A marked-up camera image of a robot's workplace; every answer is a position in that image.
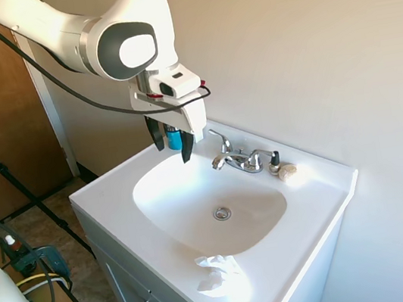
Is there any black baseboard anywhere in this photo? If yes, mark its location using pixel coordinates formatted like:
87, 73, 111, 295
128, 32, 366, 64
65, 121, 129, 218
76, 158, 101, 185

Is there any beige round soap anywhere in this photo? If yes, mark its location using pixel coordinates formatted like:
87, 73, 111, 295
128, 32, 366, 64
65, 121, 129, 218
277, 162, 301, 182

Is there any white door frame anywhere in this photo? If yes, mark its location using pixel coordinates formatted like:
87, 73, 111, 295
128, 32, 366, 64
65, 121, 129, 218
11, 23, 80, 185

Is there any chrome faucet lever handle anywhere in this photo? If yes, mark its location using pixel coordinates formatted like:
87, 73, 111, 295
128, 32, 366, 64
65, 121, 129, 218
253, 145, 283, 178
208, 126, 234, 157

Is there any black clamp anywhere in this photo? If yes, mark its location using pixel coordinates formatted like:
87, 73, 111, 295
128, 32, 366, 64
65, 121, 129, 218
0, 239, 71, 288

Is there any blue jar with black lid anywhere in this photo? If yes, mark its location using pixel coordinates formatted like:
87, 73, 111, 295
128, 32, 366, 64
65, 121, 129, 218
164, 122, 186, 152

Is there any chrome sink faucet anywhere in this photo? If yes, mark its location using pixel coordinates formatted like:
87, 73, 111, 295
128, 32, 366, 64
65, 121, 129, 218
208, 144, 267, 180

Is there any brown dropper bottle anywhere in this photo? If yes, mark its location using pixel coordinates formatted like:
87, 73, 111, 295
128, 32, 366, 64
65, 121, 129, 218
2, 233, 23, 264

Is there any yellow cable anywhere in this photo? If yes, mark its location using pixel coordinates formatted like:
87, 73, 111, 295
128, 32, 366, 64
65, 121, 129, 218
16, 269, 74, 300

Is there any chrome sink drain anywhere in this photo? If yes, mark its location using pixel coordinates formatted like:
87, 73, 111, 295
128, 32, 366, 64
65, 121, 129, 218
212, 204, 233, 222

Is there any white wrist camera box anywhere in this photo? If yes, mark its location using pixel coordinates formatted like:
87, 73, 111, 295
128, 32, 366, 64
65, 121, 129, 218
145, 61, 204, 104

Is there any white tissue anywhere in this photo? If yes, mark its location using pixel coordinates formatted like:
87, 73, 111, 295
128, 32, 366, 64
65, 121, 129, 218
192, 250, 248, 300

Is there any white sink countertop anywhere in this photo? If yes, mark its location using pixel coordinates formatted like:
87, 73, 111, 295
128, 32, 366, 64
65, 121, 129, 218
60, 97, 380, 302

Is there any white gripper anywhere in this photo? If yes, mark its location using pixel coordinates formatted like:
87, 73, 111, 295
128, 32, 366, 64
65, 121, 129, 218
130, 80, 214, 171

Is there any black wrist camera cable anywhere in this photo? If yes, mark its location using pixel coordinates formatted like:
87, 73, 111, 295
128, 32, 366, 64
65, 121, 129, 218
0, 0, 214, 137

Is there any grey vanity cabinet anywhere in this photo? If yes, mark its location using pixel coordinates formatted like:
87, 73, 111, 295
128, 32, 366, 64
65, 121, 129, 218
71, 164, 355, 302

